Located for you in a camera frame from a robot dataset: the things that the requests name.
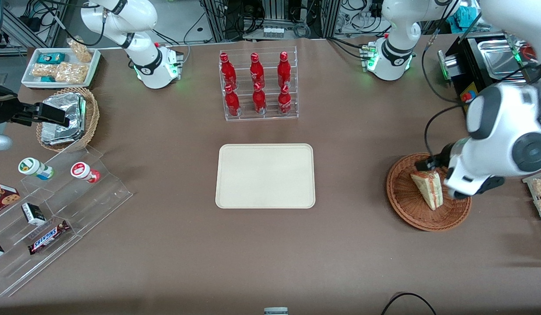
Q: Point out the red aluminium cola bottle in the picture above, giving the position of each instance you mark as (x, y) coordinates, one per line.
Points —
(232, 103)
(228, 72)
(257, 72)
(284, 103)
(284, 72)
(259, 101)

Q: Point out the light tan wicker basket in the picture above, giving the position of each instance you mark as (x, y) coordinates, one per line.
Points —
(93, 118)

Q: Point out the teal cloth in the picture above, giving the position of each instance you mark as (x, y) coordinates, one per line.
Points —
(466, 17)

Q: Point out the aluminium equipment rack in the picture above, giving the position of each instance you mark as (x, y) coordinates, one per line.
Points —
(275, 11)

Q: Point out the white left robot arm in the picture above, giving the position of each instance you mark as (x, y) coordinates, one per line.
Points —
(402, 22)

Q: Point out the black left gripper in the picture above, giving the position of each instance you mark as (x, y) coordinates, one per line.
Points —
(444, 156)

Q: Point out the foil wrapped food package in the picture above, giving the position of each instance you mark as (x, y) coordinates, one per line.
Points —
(71, 101)
(56, 136)

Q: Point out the small teal snack packet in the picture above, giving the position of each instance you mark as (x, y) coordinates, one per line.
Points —
(47, 79)

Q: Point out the small black white box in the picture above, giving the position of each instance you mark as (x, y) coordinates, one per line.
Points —
(33, 213)

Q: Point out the grey device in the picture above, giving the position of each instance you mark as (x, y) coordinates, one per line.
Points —
(275, 311)

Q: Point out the steel food pan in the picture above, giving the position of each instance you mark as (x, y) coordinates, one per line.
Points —
(498, 59)

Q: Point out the clear acrylic stepped display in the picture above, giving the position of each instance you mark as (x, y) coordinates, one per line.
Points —
(108, 192)

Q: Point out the orange fried food piece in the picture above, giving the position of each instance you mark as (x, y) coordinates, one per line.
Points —
(529, 52)

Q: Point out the red lid yoghurt cup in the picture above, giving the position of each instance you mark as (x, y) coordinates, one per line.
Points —
(82, 170)

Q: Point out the beige plastic tray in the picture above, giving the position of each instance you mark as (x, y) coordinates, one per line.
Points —
(253, 179)

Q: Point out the white power strip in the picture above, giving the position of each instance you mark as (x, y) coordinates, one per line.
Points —
(274, 33)

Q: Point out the white rectangular snack tray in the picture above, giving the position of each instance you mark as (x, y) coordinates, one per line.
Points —
(29, 82)

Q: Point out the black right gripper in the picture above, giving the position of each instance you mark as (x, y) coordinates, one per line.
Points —
(3, 108)

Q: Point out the clear bag of peanut snacks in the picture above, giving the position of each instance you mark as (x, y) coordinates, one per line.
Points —
(71, 73)
(43, 71)
(81, 50)

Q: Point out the teal snack box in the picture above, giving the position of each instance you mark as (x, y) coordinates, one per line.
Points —
(51, 58)

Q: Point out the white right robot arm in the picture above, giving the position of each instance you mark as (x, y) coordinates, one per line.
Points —
(139, 52)

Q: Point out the green lid yoghurt cup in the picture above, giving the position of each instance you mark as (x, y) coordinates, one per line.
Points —
(32, 167)

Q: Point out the brown round wicker basket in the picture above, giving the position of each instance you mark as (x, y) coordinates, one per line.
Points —
(410, 212)

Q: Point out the clear acrylic bottle rack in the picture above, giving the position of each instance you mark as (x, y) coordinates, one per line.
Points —
(270, 117)

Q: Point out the red cookie box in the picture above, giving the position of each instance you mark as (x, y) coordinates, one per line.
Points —
(1, 199)

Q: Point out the Snickers chocolate bar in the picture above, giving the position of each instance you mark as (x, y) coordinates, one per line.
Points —
(49, 237)

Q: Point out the black food warmer case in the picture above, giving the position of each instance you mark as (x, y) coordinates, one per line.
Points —
(467, 65)

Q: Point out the triangular sandwich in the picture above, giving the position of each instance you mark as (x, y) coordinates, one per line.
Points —
(424, 189)

